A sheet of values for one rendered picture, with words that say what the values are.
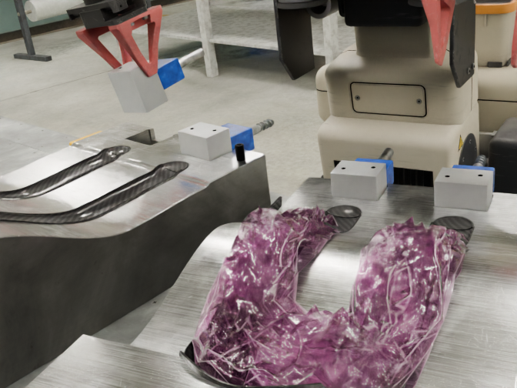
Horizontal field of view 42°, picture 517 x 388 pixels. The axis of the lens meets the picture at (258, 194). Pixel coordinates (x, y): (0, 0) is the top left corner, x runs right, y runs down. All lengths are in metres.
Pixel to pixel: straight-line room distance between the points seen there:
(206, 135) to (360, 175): 0.18
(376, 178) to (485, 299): 0.25
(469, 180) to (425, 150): 0.35
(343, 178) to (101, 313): 0.28
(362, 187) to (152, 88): 0.29
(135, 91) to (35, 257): 0.30
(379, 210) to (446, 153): 0.35
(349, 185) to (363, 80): 0.38
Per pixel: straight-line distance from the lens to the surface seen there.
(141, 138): 0.89
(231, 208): 0.73
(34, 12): 6.34
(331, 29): 3.84
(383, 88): 1.06
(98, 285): 0.64
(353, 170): 0.71
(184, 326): 0.51
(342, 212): 0.69
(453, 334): 0.46
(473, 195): 0.68
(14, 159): 1.18
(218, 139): 0.76
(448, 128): 1.04
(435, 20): 0.67
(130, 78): 0.82
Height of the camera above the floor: 1.16
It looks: 24 degrees down
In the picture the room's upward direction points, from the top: 7 degrees counter-clockwise
